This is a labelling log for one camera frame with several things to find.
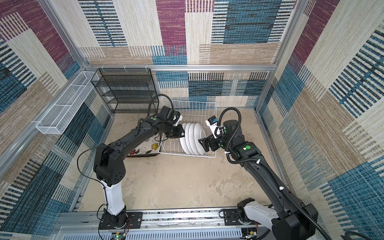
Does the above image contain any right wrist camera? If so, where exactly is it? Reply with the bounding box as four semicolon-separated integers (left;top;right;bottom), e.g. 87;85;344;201
206;116;225;139

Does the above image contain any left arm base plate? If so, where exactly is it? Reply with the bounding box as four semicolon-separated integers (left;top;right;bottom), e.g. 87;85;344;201
99;212;143;230

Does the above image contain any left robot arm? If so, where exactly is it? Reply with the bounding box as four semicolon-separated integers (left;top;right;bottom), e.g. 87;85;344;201
94;106;185;229

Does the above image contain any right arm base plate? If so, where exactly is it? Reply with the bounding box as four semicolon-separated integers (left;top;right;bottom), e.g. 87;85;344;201
219;209;256;226

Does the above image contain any black mesh shelf rack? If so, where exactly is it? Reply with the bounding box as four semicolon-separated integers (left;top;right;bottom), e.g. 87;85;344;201
91;68;159;114

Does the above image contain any white wire dish rack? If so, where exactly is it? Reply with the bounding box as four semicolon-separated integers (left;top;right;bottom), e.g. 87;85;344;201
159;100;217;158

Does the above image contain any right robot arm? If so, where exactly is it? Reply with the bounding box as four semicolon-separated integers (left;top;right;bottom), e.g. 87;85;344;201
199;116;318;240

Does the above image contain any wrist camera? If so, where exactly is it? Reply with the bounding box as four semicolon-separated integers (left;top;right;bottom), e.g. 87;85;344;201
206;116;225;139
171;112;183;126

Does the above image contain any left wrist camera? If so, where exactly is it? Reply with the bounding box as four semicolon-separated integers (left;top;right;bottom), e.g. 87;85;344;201
171;112;183;126

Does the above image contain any white round plate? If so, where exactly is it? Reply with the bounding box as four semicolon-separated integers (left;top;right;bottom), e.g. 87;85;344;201
180;137;191;155
194;123;207;156
185;123;199;156

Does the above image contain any white wire wall basket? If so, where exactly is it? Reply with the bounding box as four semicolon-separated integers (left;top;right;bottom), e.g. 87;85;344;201
36;71;95;135

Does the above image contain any aluminium mounting rail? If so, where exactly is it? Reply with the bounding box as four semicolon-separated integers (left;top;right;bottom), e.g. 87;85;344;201
50;207;275;240

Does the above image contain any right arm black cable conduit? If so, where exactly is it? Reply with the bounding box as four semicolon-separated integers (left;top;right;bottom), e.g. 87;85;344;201
217;107;334;240

